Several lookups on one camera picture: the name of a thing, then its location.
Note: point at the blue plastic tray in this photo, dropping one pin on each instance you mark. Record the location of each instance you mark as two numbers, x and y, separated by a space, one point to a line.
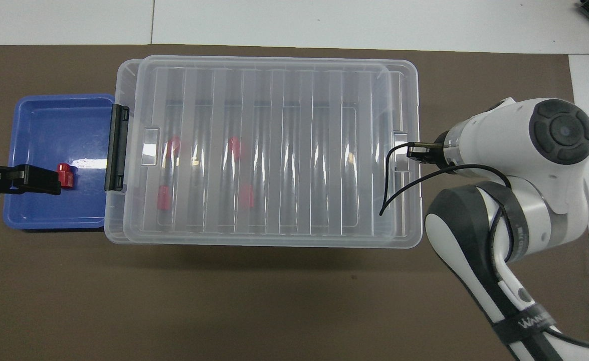
48 210

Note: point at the clear ribbed plastic lid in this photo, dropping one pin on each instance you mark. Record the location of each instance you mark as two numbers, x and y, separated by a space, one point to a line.
299 125

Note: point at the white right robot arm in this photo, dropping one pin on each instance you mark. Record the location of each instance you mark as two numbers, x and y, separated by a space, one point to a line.
500 135

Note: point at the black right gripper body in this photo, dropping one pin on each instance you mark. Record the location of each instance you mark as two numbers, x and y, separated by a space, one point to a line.
443 150

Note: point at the brown table mat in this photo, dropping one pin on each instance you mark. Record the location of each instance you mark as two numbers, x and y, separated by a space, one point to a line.
294 301

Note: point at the clear plastic storage box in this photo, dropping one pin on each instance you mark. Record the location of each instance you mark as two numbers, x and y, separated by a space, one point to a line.
115 215

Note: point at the red knobbed block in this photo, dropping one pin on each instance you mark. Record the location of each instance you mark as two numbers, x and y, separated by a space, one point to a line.
234 147
246 196
65 178
174 145
163 198

